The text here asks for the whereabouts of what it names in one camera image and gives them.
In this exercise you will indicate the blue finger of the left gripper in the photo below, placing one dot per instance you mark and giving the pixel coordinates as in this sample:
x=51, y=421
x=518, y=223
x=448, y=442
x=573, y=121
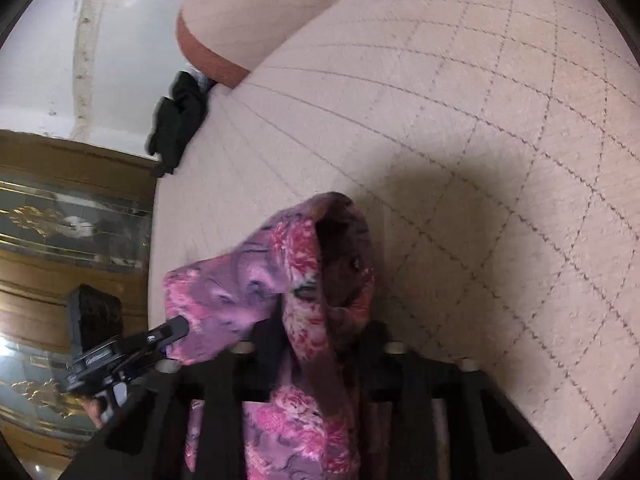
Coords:
x=169, y=332

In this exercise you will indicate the purple pink floral shirt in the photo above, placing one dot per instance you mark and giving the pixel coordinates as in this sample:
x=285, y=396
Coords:
x=300, y=288

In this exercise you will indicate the black clothes pile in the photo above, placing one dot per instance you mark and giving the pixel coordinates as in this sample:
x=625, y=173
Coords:
x=176, y=120

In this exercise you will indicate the person's left hand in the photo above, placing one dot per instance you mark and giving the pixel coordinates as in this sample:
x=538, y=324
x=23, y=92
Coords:
x=95, y=408

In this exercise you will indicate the wooden glass-panel door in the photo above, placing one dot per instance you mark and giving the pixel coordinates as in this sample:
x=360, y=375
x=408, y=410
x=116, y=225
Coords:
x=75, y=227

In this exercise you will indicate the pink bolster cushion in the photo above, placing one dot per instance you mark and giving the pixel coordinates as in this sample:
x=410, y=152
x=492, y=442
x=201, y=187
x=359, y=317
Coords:
x=226, y=39

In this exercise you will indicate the pink quilted mattress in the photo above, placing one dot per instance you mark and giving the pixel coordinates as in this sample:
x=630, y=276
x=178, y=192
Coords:
x=493, y=146

